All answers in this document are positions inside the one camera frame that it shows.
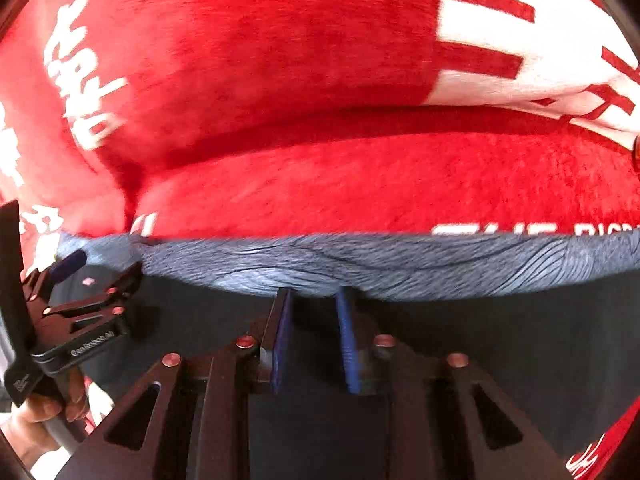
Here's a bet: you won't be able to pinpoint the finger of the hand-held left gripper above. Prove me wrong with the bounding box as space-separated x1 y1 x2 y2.
44 260 147 348
22 249 90 311

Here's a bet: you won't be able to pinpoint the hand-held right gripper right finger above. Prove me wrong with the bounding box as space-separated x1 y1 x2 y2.
335 285 572 480

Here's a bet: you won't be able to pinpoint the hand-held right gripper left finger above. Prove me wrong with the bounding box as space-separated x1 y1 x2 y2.
57 287 296 480

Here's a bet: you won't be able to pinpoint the black pants with grey waistband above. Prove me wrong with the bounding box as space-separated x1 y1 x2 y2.
55 232 640 480

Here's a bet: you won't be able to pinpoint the person's left hand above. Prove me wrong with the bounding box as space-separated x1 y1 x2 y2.
0 370 93 468

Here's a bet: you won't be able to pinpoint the red printed blanket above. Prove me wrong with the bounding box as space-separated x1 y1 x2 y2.
0 0 640 480

